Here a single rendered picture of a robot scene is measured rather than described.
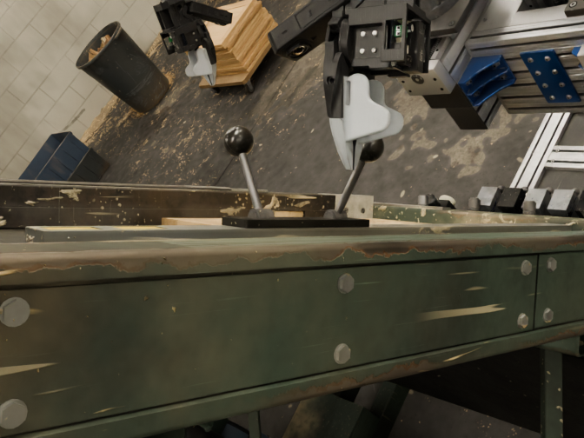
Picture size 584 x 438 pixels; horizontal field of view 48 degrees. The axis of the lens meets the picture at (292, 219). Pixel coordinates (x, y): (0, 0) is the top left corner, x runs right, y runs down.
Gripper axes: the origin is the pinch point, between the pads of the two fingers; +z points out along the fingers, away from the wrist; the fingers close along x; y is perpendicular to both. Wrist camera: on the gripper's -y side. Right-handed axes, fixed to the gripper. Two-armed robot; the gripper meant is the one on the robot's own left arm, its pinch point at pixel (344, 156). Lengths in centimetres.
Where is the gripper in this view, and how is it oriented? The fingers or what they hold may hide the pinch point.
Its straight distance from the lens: 66.8
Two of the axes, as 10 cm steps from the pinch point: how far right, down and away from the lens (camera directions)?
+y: 8.7, 0.6, -5.0
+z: -0.4, 10.0, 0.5
